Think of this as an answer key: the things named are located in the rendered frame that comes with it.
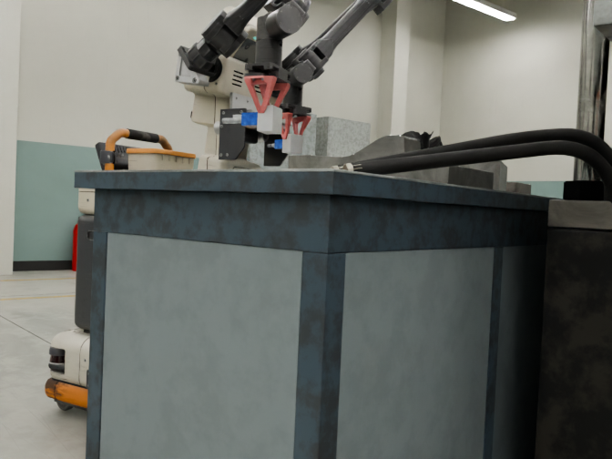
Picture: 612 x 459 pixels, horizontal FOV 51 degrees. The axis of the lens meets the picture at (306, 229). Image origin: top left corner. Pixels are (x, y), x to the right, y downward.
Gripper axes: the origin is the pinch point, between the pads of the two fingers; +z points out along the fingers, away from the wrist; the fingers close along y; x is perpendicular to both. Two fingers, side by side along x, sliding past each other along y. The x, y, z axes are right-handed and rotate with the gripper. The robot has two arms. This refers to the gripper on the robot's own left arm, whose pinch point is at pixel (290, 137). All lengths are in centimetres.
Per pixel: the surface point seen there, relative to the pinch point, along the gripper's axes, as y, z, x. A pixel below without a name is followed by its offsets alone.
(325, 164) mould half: -4.3, 8.8, -18.8
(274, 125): -40, 4, -38
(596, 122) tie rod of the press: 16, -1, -83
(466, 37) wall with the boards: 755, -267, 424
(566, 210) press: 10, 19, -79
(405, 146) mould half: -0.8, 4.6, -42.9
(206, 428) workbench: -61, 62, -48
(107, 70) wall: 197, -122, 511
